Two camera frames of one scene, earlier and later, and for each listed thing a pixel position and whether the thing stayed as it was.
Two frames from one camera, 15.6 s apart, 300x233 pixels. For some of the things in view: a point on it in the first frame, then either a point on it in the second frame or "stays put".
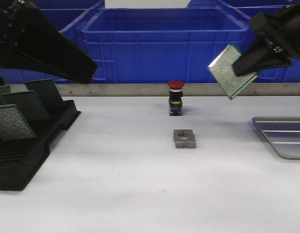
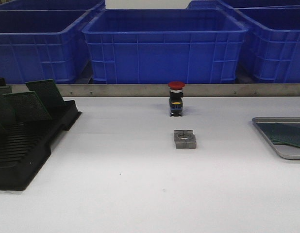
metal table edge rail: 162,90 stays put
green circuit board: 10,124 → 291,134
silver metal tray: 287,134 stays put
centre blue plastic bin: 160,45 stays put
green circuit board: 222,69 → 292,134
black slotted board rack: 17,160 stays put
